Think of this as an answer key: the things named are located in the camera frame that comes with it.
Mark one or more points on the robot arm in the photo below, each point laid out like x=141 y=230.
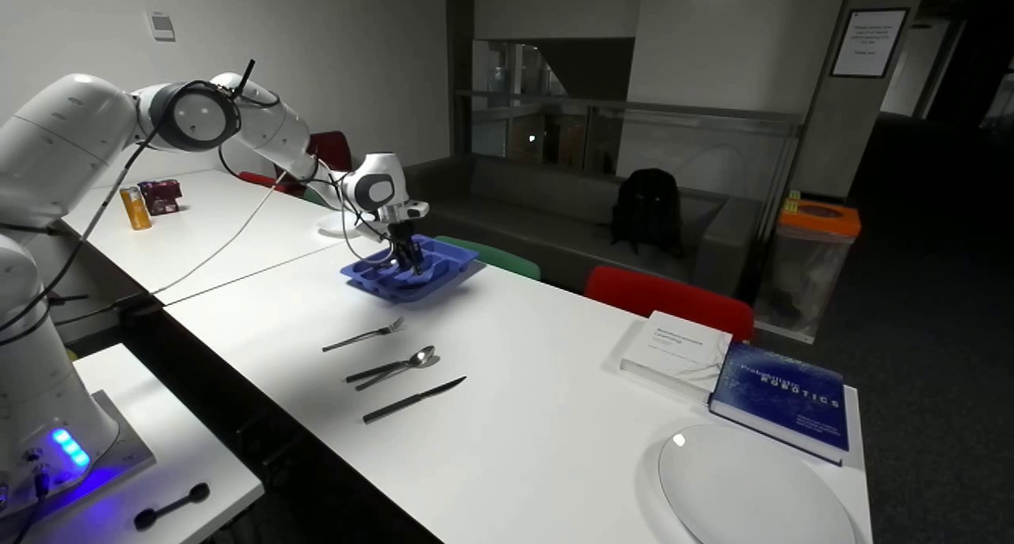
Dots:
x=63 y=140

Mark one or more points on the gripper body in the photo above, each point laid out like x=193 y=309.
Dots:
x=401 y=233

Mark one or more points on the wall thermostat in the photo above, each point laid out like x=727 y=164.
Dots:
x=162 y=26

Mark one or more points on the framed notice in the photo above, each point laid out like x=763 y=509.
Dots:
x=869 y=43

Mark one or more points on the blue cutlery rack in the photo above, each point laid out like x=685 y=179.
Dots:
x=379 y=279

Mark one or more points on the black tool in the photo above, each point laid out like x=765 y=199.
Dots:
x=170 y=506

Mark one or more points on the black backpack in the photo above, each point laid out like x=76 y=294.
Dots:
x=648 y=207

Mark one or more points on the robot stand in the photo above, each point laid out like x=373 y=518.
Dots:
x=198 y=473

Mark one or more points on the grey sofa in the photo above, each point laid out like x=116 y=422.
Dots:
x=539 y=211

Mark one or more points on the blue book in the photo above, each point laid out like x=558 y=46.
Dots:
x=784 y=397

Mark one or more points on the orange can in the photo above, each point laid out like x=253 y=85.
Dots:
x=135 y=208

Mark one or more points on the small white plate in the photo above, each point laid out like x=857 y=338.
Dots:
x=339 y=224

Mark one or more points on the green chair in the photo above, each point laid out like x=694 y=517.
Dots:
x=499 y=259

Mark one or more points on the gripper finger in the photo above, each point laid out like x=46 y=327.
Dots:
x=417 y=260
x=404 y=259

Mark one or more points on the clear bin with orange lid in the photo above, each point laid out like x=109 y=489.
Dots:
x=808 y=267

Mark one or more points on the dark red chair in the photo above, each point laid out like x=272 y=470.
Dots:
x=333 y=150

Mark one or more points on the dark red packet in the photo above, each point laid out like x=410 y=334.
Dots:
x=162 y=195

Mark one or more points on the large white plate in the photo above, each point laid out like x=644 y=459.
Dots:
x=752 y=488

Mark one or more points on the glass railing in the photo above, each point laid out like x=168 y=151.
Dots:
x=634 y=132

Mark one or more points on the white book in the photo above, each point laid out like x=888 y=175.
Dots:
x=681 y=350

